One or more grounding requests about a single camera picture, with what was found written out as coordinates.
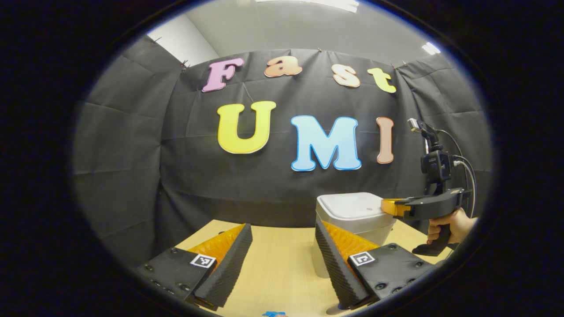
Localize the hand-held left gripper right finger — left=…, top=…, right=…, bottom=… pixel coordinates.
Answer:
left=315, top=220, right=441, bottom=310

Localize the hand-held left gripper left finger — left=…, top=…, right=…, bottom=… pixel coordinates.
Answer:
left=137, top=223, right=254, bottom=311

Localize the white desktop garbage bin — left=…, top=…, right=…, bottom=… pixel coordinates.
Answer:
left=312, top=192, right=397, bottom=279

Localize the light wooden desktop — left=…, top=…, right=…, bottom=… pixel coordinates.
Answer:
left=174, top=219, right=454, bottom=317

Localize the black backdrop cloth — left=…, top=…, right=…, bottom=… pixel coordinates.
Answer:
left=73, top=35, right=492, bottom=265

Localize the long ceiling light panel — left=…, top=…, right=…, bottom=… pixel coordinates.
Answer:
left=256, top=0, right=360, bottom=13

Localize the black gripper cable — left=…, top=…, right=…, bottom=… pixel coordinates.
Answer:
left=436, top=129, right=477, bottom=218

